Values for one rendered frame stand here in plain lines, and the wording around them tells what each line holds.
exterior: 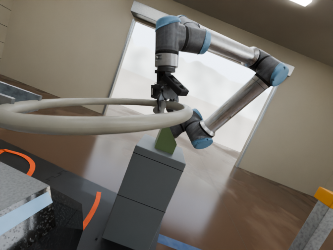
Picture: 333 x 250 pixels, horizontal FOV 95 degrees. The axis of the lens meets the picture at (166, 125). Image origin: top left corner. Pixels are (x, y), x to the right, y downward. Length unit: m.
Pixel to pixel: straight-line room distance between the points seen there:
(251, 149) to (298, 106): 1.95
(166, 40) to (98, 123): 0.43
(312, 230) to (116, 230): 1.36
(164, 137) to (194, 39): 0.76
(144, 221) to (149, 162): 0.49
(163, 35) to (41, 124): 0.47
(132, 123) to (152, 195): 1.07
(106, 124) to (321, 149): 7.20
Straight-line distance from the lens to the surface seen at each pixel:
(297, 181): 7.22
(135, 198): 1.33
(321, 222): 1.46
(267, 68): 1.07
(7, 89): 0.65
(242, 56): 1.03
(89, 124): 0.26
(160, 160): 1.16
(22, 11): 7.38
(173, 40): 0.61
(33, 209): 0.63
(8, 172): 0.72
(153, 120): 0.27
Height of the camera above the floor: 1.23
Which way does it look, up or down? 9 degrees down
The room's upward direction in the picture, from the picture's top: 22 degrees clockwise
